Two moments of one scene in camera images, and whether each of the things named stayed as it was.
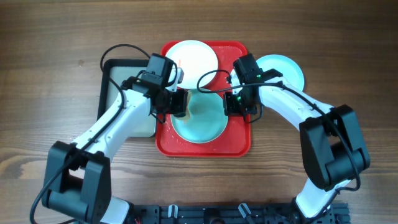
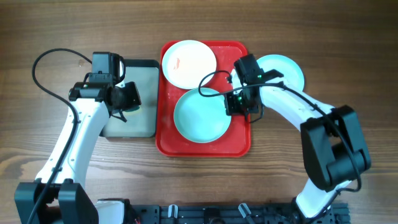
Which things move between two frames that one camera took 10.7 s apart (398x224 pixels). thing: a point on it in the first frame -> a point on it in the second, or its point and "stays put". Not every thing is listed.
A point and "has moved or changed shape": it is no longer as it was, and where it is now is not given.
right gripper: x=230 y=109 stays put
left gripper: x=180 y=106 -> x=134 y=99
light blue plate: x=208 y=122 stays put
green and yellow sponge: x=186 y=117 has moved or changed shape
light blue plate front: x=288 y=68 stays put
